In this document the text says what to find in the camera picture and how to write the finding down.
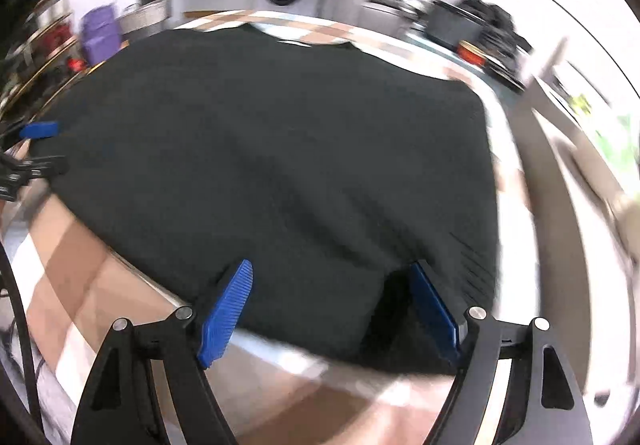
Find grey striped laundry basket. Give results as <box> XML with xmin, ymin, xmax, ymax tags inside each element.
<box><xmin>118</xmin><ymin>0</ymin><xmax>168</xmax><ymax>43</ymax></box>

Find purple bag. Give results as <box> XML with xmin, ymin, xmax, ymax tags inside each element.
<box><xmin>80</xmin><ymin>4</ymin><xmax>122</xmax><ymax>66</ymax></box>

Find grey sofa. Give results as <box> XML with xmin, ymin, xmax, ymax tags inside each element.
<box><xmin>316</xmin><ymin>0</ymin><xmax>426</xmax><ymax>38</ymax></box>

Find red round tin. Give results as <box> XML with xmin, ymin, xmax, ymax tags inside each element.
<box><xmin>457</xmin><ymin>40</ymin><xmax>487</xmax><ymax>67</ymax></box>

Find black knit sweater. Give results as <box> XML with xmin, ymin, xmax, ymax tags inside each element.
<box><xmin>32</xmin><ymin>25</ymin><xmax>498</xmax><ymax>375</ymax></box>

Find checked brown blue tablecloth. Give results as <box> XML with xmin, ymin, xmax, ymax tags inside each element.
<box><xmin>8</xmin><ymin>10</ymin><xmax>547</xmax><ymax>445</ymax></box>

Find black clothes pile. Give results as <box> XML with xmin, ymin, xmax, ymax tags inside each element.
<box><xmin>457</xmin><ymin>0</ymin><xmax>533</xmax><ymax>72</ymax></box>

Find black storage box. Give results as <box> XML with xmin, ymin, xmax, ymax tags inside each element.
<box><xmin>425</xmin><ymin>0</ymin><xmax>486</xmax><ymax>51</ymax></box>

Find shoe rack with shoes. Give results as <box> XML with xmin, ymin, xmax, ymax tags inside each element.
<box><xmin>1</xmin><ymin>0</ymin><xmax>87</xmax><ymax>124</ymax></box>

